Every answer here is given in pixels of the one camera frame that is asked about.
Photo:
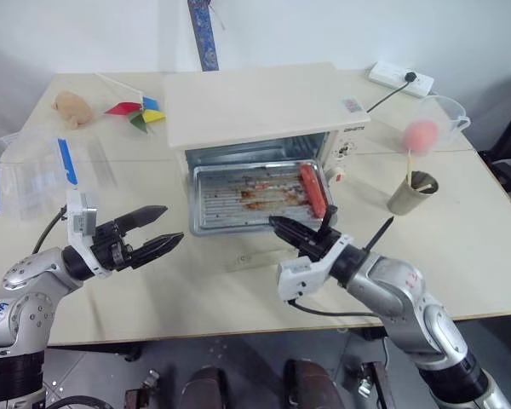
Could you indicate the dark brown rounded shape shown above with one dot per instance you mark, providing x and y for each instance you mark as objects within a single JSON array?
[
  {"x": 311, "y": 383},
  {"x": 204, "y": 387}
]

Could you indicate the clear plastic storage box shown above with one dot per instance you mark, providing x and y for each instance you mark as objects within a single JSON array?
[{"x": 21, "y": 174}]

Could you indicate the short wooden stick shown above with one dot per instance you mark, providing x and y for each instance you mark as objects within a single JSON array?
[{"x": 426, "y": 186}]

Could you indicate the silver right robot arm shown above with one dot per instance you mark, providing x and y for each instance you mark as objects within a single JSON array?
[{"x": 413, "y": 307}]

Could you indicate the long wooden stick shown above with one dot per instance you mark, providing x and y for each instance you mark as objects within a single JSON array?
[{"x": 409, "y": 166}]

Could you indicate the metal baking tray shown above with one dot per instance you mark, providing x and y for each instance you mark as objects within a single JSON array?
[{"x": 238, "y": 200}]

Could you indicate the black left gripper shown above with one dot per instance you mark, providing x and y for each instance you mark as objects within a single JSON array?
[{"x": 110, "y": 249}]

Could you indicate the black pointed stick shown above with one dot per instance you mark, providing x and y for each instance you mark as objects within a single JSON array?
[{"x": 381, "y": 232}]

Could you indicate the beige plush toy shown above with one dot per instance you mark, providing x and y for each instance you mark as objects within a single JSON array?
[{"x": 73, "y": 108}]

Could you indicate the white power strip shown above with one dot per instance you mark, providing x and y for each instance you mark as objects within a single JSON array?
[{"x": 402, "y": 78}]

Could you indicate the pink peach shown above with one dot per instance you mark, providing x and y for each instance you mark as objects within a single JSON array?
[{"x": 419, "y": 135}]

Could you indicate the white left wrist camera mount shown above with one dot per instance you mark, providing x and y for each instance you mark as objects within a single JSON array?
[{"x": 82, "y": 221}]

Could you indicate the red sausage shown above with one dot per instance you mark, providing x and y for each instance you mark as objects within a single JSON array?
[{"x": 313, "y": 189}]

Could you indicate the blue patterned post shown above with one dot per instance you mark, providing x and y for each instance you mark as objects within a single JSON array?
[{"x": 203, "y": 34}]

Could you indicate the colourful paper pinwheel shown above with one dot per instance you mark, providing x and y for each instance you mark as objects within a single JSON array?
[{"x": 142, "y": 113}]

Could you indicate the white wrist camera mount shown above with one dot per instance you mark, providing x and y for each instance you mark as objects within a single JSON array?
[
  {"x": 82, "y": 221},
  {"x": 300, "y": 274}
]

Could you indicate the black chair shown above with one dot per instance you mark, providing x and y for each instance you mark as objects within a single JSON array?
[{"x": 509, "y": 140}]

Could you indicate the clear plastic measuring cup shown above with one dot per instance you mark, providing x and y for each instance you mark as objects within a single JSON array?
[{"x": 449, "y": 119}]

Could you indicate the white toaster oven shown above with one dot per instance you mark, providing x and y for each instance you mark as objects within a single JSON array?
[{"x": 255, "y": 102}]

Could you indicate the clear lid with blue clip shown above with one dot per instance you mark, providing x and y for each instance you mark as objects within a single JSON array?
[{"x": 85, "y": 164}]

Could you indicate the white oven knob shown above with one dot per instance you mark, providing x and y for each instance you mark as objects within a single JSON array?
[
  {"x": 337, "y": 175},
  {"x": 345, "y": 149}
]

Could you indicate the grey metal cup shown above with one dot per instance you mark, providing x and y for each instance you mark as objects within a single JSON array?
[{"x": 409, "y": 200}]

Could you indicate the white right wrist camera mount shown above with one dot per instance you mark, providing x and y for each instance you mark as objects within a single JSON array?
[{"x": 300, "y": 274}]

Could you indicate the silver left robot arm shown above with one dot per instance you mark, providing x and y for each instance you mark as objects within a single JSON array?
[{"x": 23, "y": 298}]

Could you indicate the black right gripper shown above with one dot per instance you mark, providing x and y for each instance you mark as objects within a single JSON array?
[{"x": 317, "y": 245}]

